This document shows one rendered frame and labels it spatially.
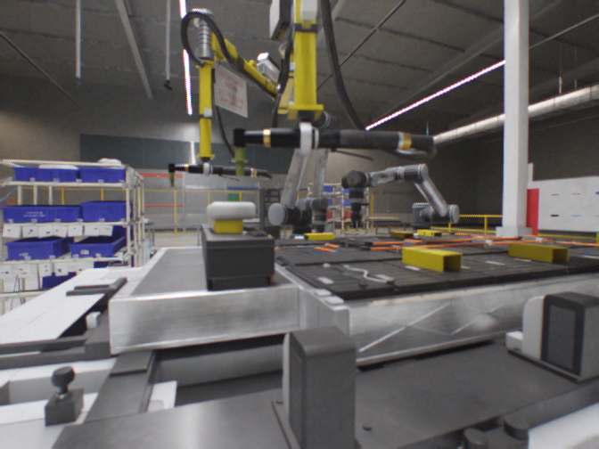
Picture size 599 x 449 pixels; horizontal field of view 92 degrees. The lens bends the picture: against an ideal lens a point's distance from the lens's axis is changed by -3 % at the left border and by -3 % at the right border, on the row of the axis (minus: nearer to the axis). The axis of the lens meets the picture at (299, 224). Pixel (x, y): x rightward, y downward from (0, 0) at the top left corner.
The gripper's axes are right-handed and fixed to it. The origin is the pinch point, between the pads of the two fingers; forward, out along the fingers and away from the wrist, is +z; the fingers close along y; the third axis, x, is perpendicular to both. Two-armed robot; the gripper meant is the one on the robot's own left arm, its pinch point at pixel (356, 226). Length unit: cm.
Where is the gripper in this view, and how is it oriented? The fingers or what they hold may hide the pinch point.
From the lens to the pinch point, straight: 216.5
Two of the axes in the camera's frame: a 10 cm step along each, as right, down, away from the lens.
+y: 3.2, 0.4, -9.5
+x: 9.5, -0.1, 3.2
